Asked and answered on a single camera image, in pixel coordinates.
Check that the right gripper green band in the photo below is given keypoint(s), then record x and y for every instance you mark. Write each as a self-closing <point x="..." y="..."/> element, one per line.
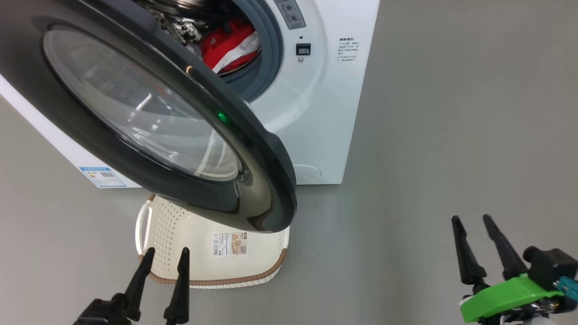
<point x="501" y="300"/>

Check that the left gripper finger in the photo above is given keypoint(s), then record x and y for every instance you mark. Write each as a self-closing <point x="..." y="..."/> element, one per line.
<point x="181" y="289"/>
<point x="141" y="282"/>

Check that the dark round glass washer door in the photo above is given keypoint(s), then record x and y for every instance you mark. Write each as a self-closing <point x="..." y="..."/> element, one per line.
<point x="135" y="104"/>

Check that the red garment with white trim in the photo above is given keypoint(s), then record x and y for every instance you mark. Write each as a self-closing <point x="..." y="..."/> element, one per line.
<point x="226" y="40"/>

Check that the cream perforated laundry basket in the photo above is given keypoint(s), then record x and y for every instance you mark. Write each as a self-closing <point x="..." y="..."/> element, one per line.
<point x="198" y="266"/>

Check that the white front-load washing machine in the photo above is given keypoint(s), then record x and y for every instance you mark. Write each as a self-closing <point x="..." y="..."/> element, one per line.
<point x="325" y="90"/>

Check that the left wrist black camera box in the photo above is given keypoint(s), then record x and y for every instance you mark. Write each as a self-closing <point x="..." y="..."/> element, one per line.
<point x="99" y="312"/>

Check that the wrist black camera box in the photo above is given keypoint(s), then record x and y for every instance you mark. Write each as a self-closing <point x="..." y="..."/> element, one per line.
<point x="548" y="268"/>
<point x="99" y="312"/>

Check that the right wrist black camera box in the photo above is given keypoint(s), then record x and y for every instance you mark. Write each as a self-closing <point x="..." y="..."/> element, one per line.
<point x="548" y="268"/>

